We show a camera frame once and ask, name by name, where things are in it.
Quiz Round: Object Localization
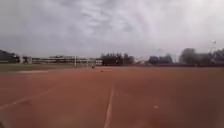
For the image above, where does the row of trees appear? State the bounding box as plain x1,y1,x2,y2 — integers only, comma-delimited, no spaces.
146,47,224,67

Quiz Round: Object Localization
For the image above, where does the long low building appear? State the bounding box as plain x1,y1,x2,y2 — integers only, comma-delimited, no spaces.
30,55,103,67

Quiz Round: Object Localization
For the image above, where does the floodlight pole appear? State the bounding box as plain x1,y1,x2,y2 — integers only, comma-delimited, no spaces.
211,39,218,55

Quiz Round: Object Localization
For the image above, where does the dark tree mass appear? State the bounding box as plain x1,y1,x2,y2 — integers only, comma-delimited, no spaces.
0,49,21,64

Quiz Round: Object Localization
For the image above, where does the dark clump of trees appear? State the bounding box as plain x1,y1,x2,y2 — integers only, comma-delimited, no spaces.
100,51,136,67

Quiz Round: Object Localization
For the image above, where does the white goal frame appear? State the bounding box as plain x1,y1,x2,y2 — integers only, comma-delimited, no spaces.
73,55,90,69

